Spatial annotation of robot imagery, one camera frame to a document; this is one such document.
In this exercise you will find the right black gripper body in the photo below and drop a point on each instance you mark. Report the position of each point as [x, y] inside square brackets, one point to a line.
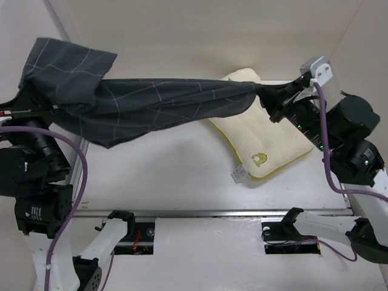
[295, 86]

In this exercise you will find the cream yellow-edged pillow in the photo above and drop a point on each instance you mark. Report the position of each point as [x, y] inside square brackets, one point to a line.
[264, 148]

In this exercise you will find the dark grey checked pillowcase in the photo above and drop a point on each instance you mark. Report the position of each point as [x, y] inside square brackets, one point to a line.
[108, 112]

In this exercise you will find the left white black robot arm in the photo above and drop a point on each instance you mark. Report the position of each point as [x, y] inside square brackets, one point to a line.
[35, 170]

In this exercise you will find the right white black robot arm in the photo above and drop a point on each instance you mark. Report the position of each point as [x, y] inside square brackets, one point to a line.
[352, 164]

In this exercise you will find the white pillow care label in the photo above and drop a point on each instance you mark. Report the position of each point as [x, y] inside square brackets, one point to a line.
[239, 173]

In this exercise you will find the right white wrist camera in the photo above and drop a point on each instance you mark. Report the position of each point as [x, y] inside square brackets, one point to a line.
[319, 69]

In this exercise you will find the aluminium front rail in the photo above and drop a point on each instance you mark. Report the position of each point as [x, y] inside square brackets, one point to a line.
[232, 213]

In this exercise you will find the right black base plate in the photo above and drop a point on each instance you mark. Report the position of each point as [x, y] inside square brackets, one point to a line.
[278, 242]

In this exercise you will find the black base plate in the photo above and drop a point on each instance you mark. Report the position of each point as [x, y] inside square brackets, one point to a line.
[278, 242]
[139, 243]

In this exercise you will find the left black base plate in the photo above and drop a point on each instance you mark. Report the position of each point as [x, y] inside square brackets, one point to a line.
[139, 243]

